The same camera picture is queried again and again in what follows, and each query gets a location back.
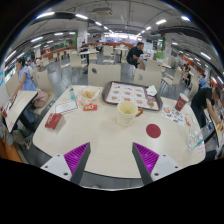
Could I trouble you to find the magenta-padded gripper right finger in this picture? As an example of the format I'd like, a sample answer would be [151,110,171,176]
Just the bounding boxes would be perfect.
[131,142,183,186]

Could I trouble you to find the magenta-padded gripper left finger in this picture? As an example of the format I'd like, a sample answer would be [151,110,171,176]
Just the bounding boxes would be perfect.
[40,142,92,186]

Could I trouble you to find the pink bag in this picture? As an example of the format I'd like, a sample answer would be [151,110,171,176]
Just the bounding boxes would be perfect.
[31,89,50,108]

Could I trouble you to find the printed paper flyer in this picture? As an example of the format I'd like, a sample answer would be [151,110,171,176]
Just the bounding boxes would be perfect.
[161,103,186,127]

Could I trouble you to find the beige dining chair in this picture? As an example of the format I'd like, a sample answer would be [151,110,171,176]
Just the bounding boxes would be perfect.
[34,69,56,108]
[87,63,122,88]
[132,68,163,93]

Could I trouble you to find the ceiling air conditioner unit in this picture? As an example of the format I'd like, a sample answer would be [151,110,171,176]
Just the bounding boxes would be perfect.
[92,7,114,16]

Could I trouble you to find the clear plastic food bag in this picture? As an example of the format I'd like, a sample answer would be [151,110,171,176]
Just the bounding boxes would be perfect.
[77,85,103,106]

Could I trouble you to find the crumpled white napkin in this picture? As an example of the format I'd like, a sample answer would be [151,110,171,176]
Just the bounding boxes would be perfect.
[145,85,158,97]

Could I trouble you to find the ceiling strip lights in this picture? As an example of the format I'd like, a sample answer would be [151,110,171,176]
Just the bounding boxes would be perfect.
[4,11,224,84]

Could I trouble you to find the flat round red coaster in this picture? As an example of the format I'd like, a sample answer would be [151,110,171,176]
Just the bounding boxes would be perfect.
[145,123,162,139]

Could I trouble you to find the red table card stand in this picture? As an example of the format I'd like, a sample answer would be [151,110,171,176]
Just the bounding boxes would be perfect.
[44,112,67,131]

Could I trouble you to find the brown tray with paper liner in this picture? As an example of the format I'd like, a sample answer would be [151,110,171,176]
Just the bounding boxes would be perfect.
[101,80,164,112]

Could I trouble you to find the cream mug with brown handle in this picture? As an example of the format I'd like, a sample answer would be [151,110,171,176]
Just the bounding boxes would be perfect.
[116,100,144,128]

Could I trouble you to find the group of beige chairs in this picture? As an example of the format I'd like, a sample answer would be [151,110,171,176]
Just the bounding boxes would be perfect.
[31,44,184,88]

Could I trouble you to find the white neighbouring dining table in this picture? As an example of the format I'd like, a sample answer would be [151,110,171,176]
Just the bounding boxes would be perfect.
[213,118,224,149]
[2,90,39,134]

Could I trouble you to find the red paper cup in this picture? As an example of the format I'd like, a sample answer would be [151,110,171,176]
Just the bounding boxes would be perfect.
[174,92,190,112]

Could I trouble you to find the small teal-filled clear bottle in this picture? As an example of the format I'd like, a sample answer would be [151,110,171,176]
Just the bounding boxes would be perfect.
[68,84,77,101]

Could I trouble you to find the white card with red border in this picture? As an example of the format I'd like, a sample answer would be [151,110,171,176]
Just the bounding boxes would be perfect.
[54,99,79,115]

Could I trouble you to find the person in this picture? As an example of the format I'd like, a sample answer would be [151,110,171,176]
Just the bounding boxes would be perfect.
[126,41,146,70]
[9,58,38,101]
[79,41,90,56]
[198,73,208,89]
[190,86,222,129]

